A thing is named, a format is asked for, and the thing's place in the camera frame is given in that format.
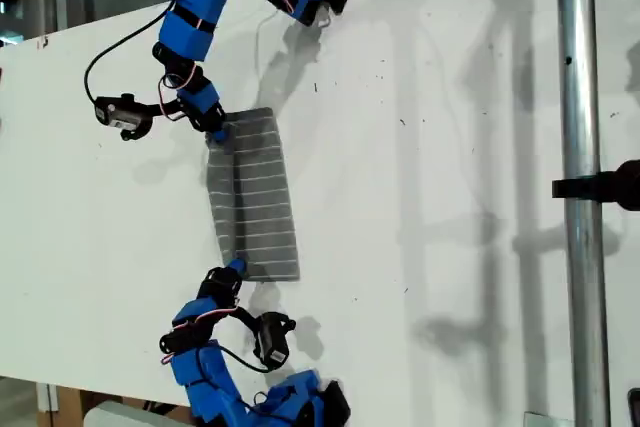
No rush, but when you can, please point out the grey striped towel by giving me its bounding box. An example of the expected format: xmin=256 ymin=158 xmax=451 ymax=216
xmin=206 ymin=106 xmax=302 ymax=284

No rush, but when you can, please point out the white rounded object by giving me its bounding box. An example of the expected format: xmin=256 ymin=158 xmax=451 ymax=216
xmin=83 ymin=400 xmax=166 ymax=427

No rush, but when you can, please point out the camera black stalk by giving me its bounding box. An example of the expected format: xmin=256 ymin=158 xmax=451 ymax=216
xmin=142 ymin=96 xmax=187 ymax=123
xmin=232 ymin=306 xmax=261 ymax=336

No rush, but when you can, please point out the camera black cable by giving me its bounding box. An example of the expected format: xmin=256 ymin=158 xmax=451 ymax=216
xmin=83 ymin=0 xmax=177 ymax=106
xmin=217 ymin=344 xmax=274 ymax=375

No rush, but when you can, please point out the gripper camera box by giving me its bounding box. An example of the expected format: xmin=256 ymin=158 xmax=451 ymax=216
xmin=93 ymin=92 xmax=156 ymax=142
xmin=252 ymin=311 xmax=297 ymax=371

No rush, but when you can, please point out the steel post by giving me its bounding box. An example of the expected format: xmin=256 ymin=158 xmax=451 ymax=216
xmin=554 ymin=0 xmax=612 ymax=427

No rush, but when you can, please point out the black post clamp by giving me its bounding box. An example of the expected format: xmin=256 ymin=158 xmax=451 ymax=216
xmin=551 ymin=159 xmax=640 ymax=212

